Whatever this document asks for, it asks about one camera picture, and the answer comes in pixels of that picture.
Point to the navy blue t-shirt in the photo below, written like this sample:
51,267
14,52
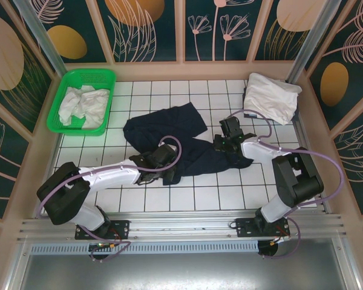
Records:
175,124

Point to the green plastic basket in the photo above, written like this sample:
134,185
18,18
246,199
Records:
93,75

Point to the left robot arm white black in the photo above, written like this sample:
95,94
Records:
109,175

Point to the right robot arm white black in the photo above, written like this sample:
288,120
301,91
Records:
296,178

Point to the white folded t-shirt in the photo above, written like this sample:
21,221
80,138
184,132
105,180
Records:
269,96

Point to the white crumpled t-shirt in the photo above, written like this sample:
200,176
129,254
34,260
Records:
87,102

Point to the grey steel sheet panel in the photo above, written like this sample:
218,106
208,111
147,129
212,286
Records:
181,272

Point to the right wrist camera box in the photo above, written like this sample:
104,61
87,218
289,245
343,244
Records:
230,126

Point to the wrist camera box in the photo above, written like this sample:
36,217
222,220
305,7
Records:
230,126
164,154

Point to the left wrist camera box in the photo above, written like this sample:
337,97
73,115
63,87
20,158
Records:
164,154

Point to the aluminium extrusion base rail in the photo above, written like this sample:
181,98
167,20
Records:
181,223

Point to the aluminium frame post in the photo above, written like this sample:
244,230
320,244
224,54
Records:
45,45
311,39

